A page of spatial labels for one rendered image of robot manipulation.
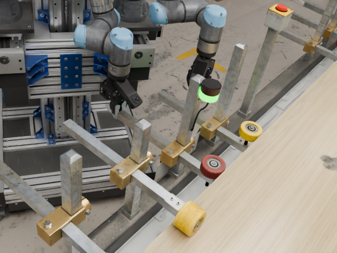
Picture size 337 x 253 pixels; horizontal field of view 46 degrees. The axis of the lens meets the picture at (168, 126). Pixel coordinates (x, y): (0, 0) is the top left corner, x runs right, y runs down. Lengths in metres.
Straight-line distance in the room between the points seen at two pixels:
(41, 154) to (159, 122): 0.91
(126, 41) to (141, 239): 0.66
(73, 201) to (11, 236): 1.21
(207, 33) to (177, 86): 1.77
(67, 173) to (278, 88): 1.42
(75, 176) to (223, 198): 0.48
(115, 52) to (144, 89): 1.74
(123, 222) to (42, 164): 0.92
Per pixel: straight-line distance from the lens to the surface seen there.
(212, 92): 1.19
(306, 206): 1.32
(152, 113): 2.84
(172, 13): 1.39
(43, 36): 1.73
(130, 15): 1.67
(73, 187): 0.97
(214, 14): 1.36
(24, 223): 2.23
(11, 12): 1.64
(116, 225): 1.36
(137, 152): 1.14
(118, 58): 1.33
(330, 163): 1.49
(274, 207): 1.27
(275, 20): 1.59
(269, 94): 2.06
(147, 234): 1.44
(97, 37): 1.34
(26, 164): 2.19
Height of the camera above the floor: 1.83
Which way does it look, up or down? 41 degrees down
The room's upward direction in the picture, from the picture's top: 11 degrees clockwise
